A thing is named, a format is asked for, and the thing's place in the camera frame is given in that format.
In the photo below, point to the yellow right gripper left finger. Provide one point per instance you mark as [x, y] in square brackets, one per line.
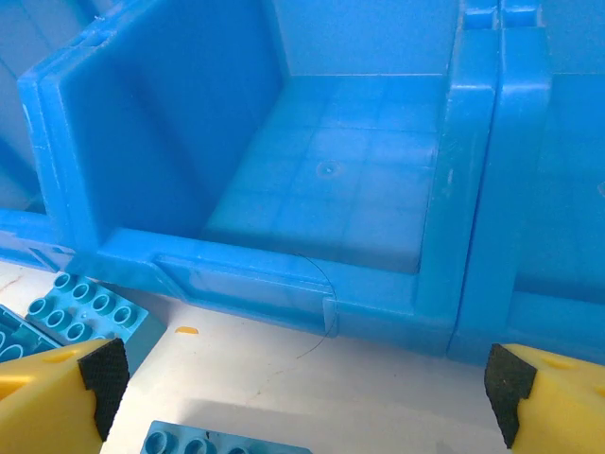
[42, 406]

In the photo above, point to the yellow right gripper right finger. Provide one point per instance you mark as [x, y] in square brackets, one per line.
[562, 406]

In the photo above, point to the blue two-by-four lego brick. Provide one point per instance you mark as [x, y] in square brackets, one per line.
[212, 442]
[90, 307]
[19, 338]

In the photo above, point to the small yellow fleck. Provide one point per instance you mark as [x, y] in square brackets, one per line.
[186, 330]

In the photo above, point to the blue plastic bin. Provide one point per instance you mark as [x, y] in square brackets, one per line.
[19, 142]
[558, 189]
[331, 165]

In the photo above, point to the thin dark hair strand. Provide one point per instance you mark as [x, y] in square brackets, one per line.
[333, 288]

